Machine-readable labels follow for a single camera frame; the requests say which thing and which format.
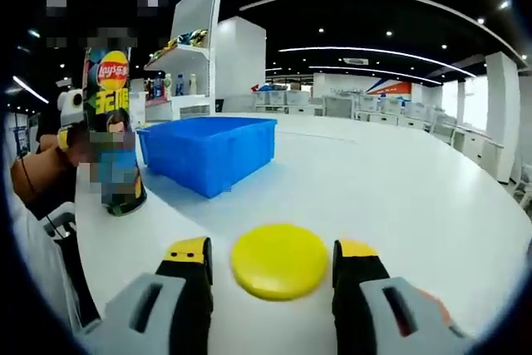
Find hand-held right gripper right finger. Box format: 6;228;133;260
331;238;475;355

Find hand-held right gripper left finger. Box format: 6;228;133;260
87;236;215;355

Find dark printed chip container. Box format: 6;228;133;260
81;47;149;217

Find yellow round container lid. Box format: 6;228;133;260
230;224;330;302

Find blue plastic box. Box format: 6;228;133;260
136;116;278;200

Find person's right hand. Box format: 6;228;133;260
416;287;454;331

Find grey worn device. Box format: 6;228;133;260
42;210;76;242

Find row of drink bottles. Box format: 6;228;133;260
143;71;200;101

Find person's white clothing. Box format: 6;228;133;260
6;192;84;331

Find white table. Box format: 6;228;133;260
74;116;532;355

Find shelf snack packets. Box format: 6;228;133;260
149;29;209;62

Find white shelf unit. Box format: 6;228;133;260
143;0;225;123

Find row of white office desks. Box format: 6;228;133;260
253;88;532;190

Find thin black cable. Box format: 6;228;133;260
19;157;37;198

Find striped wall graphic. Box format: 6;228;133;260
365;79;413;96

